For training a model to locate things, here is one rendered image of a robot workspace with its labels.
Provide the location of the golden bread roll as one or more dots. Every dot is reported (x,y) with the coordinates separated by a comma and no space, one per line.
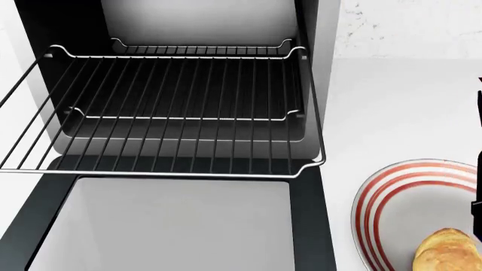
(446,251)

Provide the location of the white plate with red stripes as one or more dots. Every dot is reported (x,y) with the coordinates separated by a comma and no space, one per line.
(395,203)

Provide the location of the oven door with glass pane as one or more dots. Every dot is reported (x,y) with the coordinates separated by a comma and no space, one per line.
(177,226)

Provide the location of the black oven body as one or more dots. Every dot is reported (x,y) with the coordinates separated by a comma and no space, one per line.
(64,28)

